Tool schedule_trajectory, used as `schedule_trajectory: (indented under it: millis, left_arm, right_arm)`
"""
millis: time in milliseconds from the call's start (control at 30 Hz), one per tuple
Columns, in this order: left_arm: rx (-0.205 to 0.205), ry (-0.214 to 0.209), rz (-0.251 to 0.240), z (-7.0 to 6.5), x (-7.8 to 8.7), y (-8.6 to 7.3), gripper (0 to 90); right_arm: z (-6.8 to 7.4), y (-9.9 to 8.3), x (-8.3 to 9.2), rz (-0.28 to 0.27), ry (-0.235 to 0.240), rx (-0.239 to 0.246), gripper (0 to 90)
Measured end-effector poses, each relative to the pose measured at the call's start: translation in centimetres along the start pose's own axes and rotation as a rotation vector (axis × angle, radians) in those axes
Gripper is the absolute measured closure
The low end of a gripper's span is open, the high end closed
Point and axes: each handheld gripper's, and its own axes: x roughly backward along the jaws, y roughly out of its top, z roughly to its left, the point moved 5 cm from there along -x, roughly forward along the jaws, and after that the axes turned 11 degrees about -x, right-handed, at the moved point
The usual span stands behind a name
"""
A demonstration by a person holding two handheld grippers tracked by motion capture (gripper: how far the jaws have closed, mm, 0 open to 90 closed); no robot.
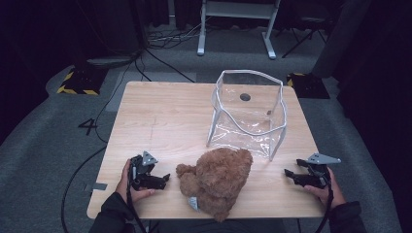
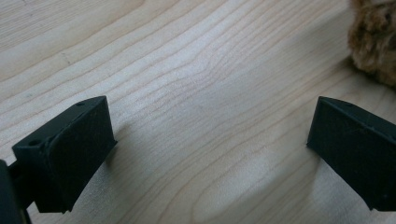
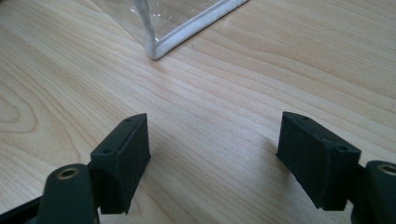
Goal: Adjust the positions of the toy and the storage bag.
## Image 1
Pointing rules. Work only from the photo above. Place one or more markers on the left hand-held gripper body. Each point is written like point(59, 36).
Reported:
point(140, 166)

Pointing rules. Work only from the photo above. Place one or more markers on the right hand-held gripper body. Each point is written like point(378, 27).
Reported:
point(319, 174)

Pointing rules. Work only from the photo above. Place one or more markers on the brown teddy bear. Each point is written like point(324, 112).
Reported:
point(217, 181)

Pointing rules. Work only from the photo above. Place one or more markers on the person's right hand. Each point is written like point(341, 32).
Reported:
point(333, 194)

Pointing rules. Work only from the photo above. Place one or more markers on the person's left hand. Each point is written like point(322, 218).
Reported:
point(124, 191)

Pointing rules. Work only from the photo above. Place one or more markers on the grey tape strip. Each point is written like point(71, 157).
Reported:
point(97, 186)

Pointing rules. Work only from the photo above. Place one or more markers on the person's dark clothing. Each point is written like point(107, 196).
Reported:
point(220, 227)

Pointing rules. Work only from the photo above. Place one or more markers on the black yellow striped floor plate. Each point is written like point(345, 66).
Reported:
point(82, 81)
point(307, 85)

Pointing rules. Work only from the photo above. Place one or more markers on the grey stand base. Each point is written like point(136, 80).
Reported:
point(108, 60)

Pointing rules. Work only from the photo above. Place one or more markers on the black tripod stand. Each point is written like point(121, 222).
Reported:
point(304, 35)

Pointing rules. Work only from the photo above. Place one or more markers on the grey curtain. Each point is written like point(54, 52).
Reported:
point(343, 35)

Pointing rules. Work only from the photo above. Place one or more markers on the white metal desk frame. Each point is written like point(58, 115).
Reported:
point(202, 32)

